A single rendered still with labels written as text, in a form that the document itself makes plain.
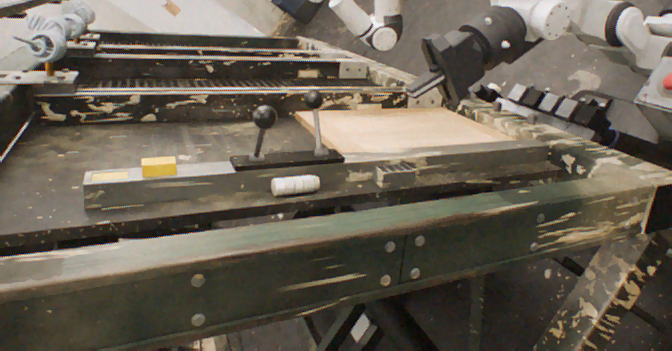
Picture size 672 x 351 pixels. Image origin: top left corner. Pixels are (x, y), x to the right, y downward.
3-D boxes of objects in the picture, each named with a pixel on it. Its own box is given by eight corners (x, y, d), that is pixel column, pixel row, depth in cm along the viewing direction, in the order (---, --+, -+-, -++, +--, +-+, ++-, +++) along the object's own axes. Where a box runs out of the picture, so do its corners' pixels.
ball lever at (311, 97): (334, 158, 82) (325, 87, 84) (314, 159, 80) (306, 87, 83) (326, 161, 85) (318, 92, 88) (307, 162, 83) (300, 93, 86)
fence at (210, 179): (546, 161, 106) (550, 145, 105) (84, 209, 66) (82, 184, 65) (530, 153, 110) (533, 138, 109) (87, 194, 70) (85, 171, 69)
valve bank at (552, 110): (649, 136, 122) (614, 91, 110) (621, 180, 121) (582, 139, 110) (517, 94, 165) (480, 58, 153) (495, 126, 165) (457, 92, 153)
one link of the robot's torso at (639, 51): (649, 41, 174) (578, -6, 151) (705, 48, 156) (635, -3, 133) (633, 78, 176) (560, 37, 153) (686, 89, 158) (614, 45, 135)
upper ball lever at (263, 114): (267, 170, 78) (281, 117, 69) (245, 172, 76) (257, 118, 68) (263, 154, 80) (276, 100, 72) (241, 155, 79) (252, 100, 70)
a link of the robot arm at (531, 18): (518, 22, 67) (569, -14, 70) (469, 7, 76) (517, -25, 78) (527, 81, 74) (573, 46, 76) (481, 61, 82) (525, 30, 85)
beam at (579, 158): (678, 227, 91) (693, 178, 88) (642, 236, 86) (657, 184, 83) (311, 55, 282) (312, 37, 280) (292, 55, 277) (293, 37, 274)
